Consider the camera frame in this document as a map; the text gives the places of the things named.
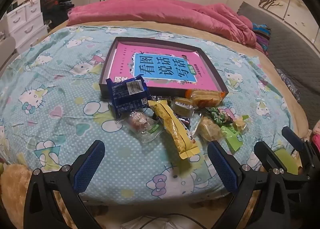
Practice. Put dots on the grey quilted headboard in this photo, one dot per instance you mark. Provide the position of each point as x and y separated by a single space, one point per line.
287 48

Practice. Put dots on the orange cracker packet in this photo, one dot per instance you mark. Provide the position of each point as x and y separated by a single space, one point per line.
205 97

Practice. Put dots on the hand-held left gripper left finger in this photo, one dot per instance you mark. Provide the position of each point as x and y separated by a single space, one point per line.
90 166

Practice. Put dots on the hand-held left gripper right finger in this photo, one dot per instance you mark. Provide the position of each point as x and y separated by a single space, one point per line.
222 166

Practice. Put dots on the clear round pastry packet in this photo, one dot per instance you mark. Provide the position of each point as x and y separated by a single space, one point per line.
140 121

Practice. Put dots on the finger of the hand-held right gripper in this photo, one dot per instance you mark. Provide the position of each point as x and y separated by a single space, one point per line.
292 135
265 156

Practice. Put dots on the white drawer cabinet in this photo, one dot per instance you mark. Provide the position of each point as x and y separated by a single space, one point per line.
27 26

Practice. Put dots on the dark clothes pile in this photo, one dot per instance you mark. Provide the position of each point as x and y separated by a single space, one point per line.
57 3

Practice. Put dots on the pink blanket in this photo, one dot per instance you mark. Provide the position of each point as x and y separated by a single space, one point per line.
175 9

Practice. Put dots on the colourful clothes pile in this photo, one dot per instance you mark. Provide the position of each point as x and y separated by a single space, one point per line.
261 37

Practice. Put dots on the pink book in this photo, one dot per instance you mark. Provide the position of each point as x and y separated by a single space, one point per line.
118 65

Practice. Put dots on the light green packet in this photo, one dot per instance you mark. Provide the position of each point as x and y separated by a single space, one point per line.
241 123

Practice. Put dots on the blue wafer packet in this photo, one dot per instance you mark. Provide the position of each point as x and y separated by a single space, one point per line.
127 93

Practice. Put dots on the black candy packet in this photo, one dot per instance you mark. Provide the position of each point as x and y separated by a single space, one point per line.
183 125

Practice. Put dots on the yellow biscuit packet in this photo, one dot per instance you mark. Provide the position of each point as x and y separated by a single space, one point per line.
172 126

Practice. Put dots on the rice crisp packet green label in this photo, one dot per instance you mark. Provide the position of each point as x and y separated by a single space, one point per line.
210 128

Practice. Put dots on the green striped candy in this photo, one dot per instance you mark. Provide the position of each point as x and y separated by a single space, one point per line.
218 115

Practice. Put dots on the small green cake packet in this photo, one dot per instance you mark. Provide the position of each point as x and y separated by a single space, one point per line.
182 105

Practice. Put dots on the shallow dark cardboard box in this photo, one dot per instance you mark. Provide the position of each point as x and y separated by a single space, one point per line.
170 93

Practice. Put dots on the blue patterned cloth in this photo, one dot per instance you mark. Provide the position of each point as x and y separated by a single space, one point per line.
288 86

